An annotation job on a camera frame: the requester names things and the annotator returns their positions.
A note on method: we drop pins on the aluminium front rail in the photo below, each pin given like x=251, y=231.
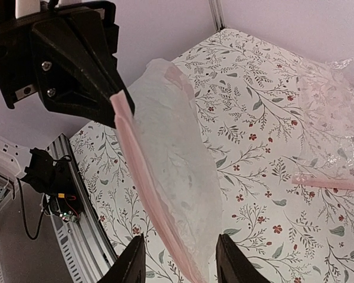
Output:
x=87, y=250

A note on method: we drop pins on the left aluminium post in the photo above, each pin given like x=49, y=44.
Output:
x=217, y=14

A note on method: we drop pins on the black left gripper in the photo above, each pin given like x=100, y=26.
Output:
x=65, y=54

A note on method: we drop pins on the clear bag at back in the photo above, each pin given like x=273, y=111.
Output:
x=326, y=98

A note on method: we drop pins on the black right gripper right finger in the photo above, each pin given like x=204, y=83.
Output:
x=233, y=266

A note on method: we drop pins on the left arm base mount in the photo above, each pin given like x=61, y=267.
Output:
x=53, y=177

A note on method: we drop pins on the clear zip top bag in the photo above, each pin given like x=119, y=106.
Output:
x=174, y=173

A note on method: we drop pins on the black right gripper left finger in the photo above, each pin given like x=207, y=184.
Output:
x=130, y=266

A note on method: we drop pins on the floral tablecloth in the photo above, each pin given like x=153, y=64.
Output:
x=247, y=104

